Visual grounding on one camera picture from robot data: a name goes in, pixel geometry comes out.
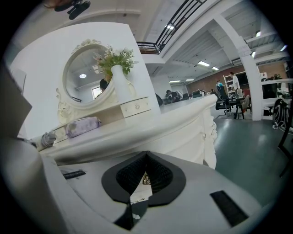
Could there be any black and white backpack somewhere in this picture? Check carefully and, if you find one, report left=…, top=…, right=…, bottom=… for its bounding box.
left=271, top=98, right=292, bottom=131

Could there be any white vase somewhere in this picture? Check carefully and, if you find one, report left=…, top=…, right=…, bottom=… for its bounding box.
left=110, top=64, right=137, bottom=104

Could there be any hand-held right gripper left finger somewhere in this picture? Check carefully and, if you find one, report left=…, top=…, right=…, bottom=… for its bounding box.
left=57, top=150, right=147, bottom=234

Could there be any black head-worn camera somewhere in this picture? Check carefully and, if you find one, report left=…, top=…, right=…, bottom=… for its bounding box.
left=54, top=0, right=91, bottom=20

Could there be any pink and white flower bouquet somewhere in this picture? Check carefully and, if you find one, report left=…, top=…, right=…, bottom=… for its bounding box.
left=93, top=45, right=139, bottom=76

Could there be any grey hair dryer cord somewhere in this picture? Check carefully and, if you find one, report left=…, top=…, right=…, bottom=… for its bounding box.
left=40, top=130, right=57, bottom=148

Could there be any oval white-framed mirror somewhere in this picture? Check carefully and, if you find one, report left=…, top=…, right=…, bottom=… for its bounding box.
left=56, top=38, right=120, bottom=124

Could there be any white dressing table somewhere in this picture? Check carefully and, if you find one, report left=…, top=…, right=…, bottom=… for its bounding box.
left=34, top=38, right=218, bottom=171

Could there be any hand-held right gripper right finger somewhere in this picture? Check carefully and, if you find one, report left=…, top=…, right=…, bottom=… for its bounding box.
left=134, top=150, right=262, bottom=234

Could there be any purple wet wipes pack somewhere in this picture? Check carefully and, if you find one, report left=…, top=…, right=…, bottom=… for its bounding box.
left=65, top=116, right=102, bottom=138

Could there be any black metal stand frame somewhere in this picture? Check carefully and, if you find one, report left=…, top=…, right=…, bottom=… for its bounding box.
left=277, top=100, right=293, bottom=178

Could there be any black balcony railing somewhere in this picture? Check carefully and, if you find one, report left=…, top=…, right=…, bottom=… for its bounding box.
left=136, top=0, right=207, bottom=55

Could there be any black office chair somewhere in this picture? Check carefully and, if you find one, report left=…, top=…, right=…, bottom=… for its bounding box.
left=215, top=91, right=237, bottom=116

